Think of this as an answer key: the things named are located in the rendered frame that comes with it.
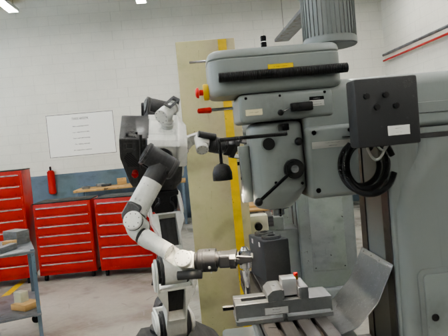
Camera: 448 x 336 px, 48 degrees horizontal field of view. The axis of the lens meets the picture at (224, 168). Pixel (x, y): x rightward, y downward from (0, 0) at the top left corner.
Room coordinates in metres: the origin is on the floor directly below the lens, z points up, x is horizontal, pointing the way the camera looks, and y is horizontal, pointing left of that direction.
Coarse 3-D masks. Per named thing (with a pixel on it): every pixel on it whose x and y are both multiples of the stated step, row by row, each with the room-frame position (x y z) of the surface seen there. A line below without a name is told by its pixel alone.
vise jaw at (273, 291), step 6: (270, 282) 1.85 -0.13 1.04; (276, 282) 1.84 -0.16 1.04; (264, 288) 1.83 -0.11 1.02; (270, 288) 1.78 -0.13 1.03; (276, 288) 1.77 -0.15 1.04; (282, 288) 1.76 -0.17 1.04; (270, 294) 1.75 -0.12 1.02; (276, 294) 1.75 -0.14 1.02; (282, 294) 1.75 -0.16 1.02; (270, 300) 1.74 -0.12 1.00; (276, 300) 1.75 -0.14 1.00; (282, 300) 1.75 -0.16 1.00
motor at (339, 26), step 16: (304, 0) 1.86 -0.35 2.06; (320, 0) 1.81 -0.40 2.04; (336, 0) 1.81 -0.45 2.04; (352, 0) 1.85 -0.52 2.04; (304, 16) 1.88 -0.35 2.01; (320, 16) 1.82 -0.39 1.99; (336, 16) 1.81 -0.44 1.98; (352, 16) 1.85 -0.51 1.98; (304, 32) 1.88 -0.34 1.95; (320, 32) 1.82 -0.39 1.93; (336, 32) 1.81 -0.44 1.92; (352, 32) 1.83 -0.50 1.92
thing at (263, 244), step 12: (252, 240) 2.37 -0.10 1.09; (264, 240) 2.25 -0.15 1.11; (276, 240) 2.23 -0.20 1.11; (252, 252) 2.39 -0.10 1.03; (264, 252) 2.22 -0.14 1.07; (276, 252) 2.23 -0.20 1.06; (288, 252) 2.25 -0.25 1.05; (252, 264) 2.41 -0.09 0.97; (264, 264) 2.23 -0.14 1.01; (276, 264) 2.23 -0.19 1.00; (288, 264) 2.24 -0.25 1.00; (264, 276) 2.24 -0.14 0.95; (276, 276) 2.23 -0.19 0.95
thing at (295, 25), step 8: (296, 16) 8.68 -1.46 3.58; (288, 24) 9.35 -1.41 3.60; (296, 24) 9.25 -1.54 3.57; (280, 32) 10.12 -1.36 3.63; (288, 32) 9.89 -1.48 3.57; (296, 32) 9.96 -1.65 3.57; (432, 32) 8.78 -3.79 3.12; (280, 40) 10.63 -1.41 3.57; (288, 40) 10.71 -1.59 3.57; (416, 40) 9.38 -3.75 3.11; (432, 40) 8.81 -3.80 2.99; (400, 48) 10.10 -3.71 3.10; (392, 56) 10.51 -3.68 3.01
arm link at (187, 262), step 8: (176, 256) 1.88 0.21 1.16; (184, 256) 1.87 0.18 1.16; (192, 256) 1.90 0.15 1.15; (200, 256) 1.88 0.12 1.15; (176, 264) 1.86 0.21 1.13; (184, 264) 1.86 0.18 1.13; (192, 264) 1.88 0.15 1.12; (200, 264) 1.87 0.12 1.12; (184, 272) 1.89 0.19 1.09; (192, 272) 1.89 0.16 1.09; (200, 272) 1.88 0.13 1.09
